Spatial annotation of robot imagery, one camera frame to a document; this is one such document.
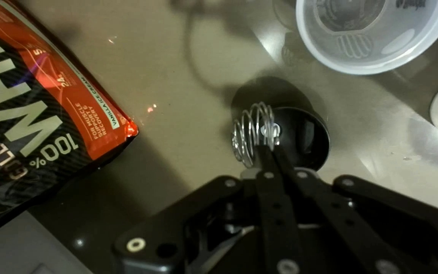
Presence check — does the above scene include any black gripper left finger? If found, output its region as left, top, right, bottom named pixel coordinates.
left=256, top=145, right=303, bottom=274

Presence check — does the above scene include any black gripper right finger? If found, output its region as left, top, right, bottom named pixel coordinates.
left=273, top=151, right=408, bottom=274

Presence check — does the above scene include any silver wire whisk ball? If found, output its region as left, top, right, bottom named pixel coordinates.
left=232, top=102, right=282, bottom=167

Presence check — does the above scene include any black shaker lid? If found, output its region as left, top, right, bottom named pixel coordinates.
left=233, top=76, right=331, bottom=170

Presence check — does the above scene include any short clear shaker cup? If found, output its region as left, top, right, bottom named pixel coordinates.
left=296, top=0, right=438, bottom=75

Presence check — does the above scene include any black whey protein bag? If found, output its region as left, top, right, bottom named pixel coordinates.
left=0, top=0, right=139, bottom=219

